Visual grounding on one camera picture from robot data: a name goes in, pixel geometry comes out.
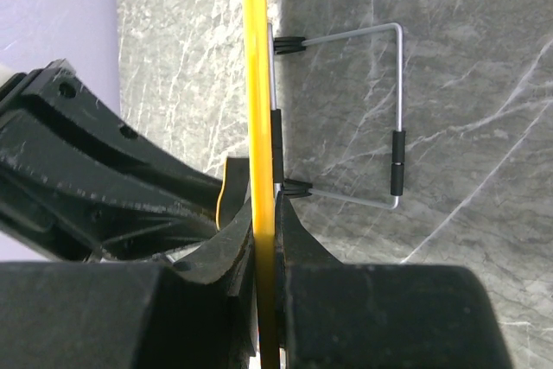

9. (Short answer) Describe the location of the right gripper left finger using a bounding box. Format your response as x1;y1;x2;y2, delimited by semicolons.
175;157;257;368

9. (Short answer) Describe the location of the wire whiteboard stand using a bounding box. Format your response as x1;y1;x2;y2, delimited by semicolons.
267;22;410;211

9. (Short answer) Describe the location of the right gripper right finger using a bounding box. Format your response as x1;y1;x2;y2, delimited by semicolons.
275;191;341;368

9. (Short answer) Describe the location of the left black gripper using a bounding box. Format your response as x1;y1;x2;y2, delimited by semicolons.
1;62;221;261

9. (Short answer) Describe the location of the yellow-framed whiteboard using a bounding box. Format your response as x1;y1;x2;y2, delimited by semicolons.
243;0;280;368

